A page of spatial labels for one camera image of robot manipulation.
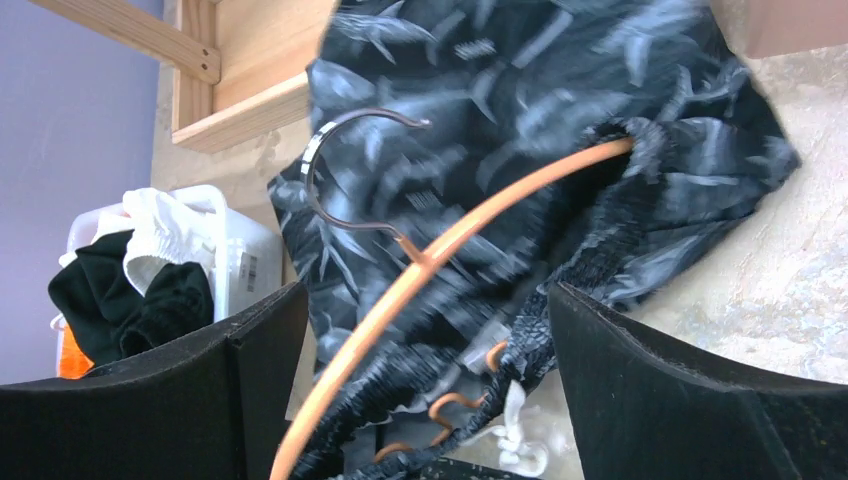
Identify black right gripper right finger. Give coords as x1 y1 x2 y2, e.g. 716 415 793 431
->
548 283 847 480

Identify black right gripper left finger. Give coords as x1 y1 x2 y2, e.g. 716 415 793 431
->
1 283 307 479

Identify black shorts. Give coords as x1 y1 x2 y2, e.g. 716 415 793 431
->
48 231 214 366

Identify orange hanger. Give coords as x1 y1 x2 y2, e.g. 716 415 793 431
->
270 108 634 479

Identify dark camouflage shorts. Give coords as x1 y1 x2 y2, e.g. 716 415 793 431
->
292 1 800 479

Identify orange shorts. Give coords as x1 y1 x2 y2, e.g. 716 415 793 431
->
57 326 94 380

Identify white shorts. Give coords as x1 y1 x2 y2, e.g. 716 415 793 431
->
59 185 226 295

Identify pink plastic file organizer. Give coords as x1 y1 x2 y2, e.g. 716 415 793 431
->
745 0 847 59

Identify wooden clothes rack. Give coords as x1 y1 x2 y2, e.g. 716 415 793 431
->
37 0 337 153

